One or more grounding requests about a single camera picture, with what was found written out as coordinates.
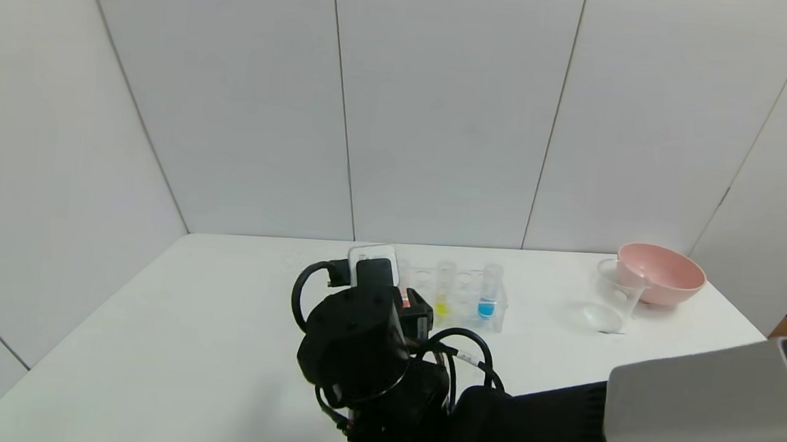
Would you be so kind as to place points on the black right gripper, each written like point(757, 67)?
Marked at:
point(419, 313)

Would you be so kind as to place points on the red pigment test tube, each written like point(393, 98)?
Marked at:
point(404, 299)

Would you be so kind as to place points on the blue pigment test tube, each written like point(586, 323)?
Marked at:
point(487, 309)

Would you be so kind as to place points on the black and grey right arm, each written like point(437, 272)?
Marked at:
point(696, 417)

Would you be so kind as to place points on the yellow pigment test tube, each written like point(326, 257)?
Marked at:
point(443, 309)

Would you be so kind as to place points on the clear plastic test tube rack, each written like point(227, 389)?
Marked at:
point(468, 287)

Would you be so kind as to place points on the clear plastic measuring beaker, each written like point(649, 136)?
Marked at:
point(606, 317)

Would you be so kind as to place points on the pink plastic bowl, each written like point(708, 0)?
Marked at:
point(673, 282)

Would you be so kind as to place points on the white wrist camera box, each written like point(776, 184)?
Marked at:
point(365, 251)

